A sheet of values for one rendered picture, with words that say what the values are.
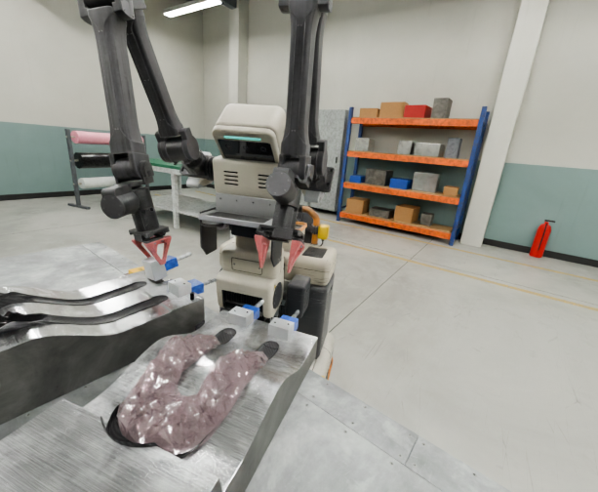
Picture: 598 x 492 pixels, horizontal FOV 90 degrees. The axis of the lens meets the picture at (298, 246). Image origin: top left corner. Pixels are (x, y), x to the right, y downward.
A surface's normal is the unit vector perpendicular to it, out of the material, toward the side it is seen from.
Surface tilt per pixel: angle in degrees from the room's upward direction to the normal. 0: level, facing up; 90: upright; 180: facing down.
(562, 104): 90
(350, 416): 0
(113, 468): 0
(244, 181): 98
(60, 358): 90
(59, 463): 0
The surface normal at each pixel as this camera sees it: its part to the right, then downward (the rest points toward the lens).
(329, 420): 0.07, -0.95
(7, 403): 0.78, 0.25
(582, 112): -0.57, 0.22
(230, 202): -0.27, 0.28
